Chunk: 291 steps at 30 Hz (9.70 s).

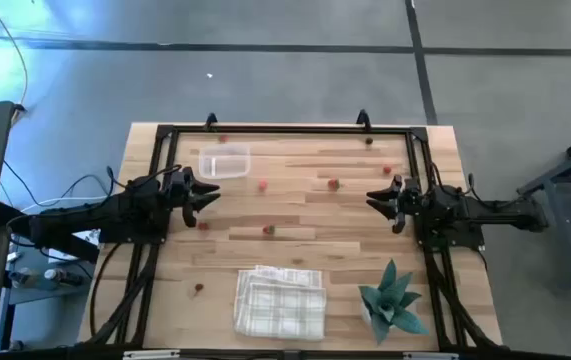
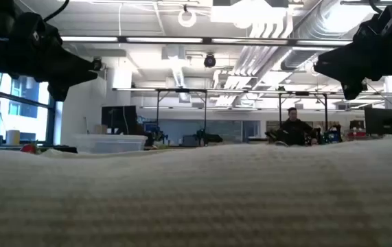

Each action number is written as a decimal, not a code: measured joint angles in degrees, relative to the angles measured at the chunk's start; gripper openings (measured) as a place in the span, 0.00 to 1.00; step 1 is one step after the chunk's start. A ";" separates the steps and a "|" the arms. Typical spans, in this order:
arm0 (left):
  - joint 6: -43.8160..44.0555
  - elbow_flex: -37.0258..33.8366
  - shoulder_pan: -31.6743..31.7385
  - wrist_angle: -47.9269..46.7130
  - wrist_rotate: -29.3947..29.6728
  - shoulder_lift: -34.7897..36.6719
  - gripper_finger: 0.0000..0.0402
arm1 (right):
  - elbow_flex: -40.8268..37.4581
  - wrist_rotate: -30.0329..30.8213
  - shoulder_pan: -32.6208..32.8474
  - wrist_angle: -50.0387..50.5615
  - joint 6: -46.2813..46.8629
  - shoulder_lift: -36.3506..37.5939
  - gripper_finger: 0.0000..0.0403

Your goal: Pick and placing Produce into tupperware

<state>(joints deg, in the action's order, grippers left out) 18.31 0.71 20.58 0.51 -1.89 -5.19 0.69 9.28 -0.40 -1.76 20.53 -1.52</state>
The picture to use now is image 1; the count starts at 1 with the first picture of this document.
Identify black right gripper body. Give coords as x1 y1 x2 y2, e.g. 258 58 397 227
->
391 173 423 235

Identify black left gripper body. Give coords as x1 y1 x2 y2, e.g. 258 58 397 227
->
165 166 199 230

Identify clear plastic tupperware container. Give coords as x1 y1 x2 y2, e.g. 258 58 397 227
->
198 143 252 180

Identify green succulent in white pot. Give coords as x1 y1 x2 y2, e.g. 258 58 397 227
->
357 258 430 346

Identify white plaid kitchen cloth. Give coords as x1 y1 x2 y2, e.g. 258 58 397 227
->
233 264 328 342

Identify white paper booklet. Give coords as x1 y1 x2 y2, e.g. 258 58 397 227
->
47 227 102 265

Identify dark bottle with white cap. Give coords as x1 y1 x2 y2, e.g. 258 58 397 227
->
43 268 85 289

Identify grey lower shelf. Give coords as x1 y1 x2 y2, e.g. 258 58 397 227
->
7 244 94 306

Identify clear plastic bottle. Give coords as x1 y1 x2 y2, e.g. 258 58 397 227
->
8 267 46 291

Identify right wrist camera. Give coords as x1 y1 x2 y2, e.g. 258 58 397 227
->
403 177 422 202

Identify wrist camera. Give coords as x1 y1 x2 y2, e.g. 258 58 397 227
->
167 171 186 197
403 177 422 202

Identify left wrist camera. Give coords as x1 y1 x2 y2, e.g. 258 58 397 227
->
167 171 186 197

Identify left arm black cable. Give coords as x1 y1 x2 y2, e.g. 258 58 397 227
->
106 164 182 190

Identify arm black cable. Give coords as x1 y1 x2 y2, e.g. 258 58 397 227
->
106 164 182 190
428 159 529 211

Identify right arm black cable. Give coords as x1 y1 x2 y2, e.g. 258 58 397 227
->
428 159 529 211

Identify black aluminium table frame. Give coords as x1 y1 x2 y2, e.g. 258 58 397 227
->
77 123 505 360

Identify white floor cable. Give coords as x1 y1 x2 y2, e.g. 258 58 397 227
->
18 194 115 214

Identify black floor cable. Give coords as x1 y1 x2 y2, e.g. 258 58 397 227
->
2 159 116 209

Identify black power cable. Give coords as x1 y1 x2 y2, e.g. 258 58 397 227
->
88 242 124 341

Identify white metal bracket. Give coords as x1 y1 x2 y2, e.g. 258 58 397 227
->
402 351 460 360
122 349 181 360

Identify yellow cable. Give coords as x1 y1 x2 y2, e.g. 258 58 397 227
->
0 0 30 124

